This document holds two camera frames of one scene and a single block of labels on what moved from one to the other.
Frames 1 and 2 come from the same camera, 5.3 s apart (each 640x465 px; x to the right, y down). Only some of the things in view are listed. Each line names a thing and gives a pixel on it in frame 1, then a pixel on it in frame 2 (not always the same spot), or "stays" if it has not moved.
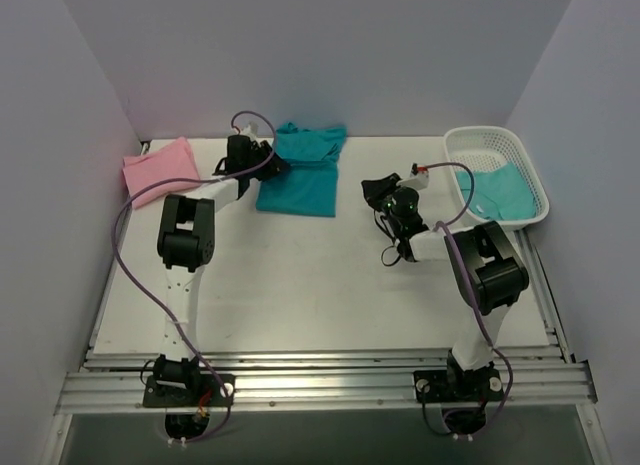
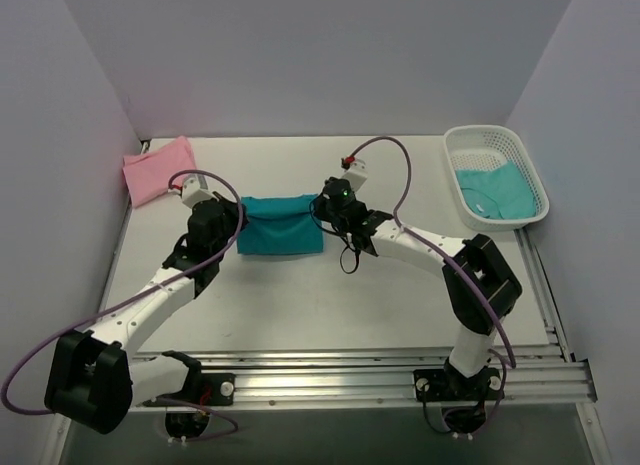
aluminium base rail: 321,380 stays
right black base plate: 451,385 stays
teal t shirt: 308,187 → 280,225
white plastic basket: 507,189 stays
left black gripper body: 266,156 → 232,211
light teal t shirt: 501,194 stays
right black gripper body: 382,187 → 319,205
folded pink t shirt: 172,161 stays
